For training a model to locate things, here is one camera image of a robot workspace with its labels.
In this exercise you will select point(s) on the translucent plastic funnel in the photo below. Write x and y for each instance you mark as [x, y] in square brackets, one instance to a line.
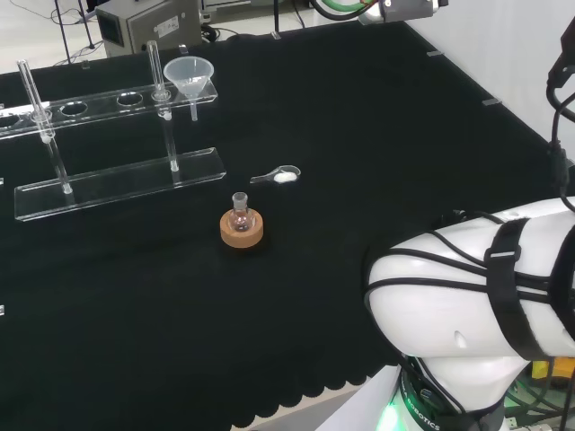
[188, 74]

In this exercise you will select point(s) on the clear acrylic funnel stand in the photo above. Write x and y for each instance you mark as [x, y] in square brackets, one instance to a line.
[117, 184]

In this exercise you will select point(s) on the small round-bottom glass flask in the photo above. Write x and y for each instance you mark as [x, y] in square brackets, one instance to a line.
[241, 217]

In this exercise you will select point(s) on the black bench cloth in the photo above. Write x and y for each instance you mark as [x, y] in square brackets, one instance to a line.
[314, 134]

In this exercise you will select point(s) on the grey metal control box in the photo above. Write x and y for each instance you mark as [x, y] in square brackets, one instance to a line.
[153, 22]

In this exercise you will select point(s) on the yellow stop button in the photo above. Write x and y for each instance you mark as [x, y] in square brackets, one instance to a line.
[541, 369]

